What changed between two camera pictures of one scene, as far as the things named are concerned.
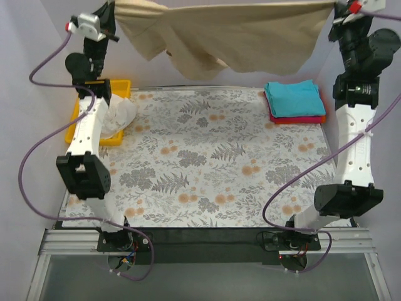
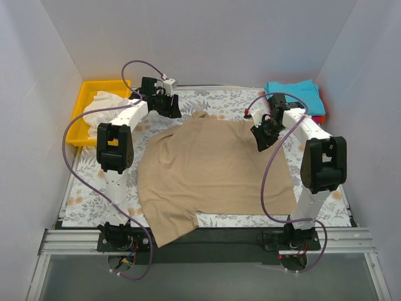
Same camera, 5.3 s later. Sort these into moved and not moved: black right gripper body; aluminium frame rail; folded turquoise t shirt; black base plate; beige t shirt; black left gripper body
Moved: black left gripper body; black right gripper body; beige t shirt
Not moved: aluminium frame rail; black base plate; folded turquoise t shirt
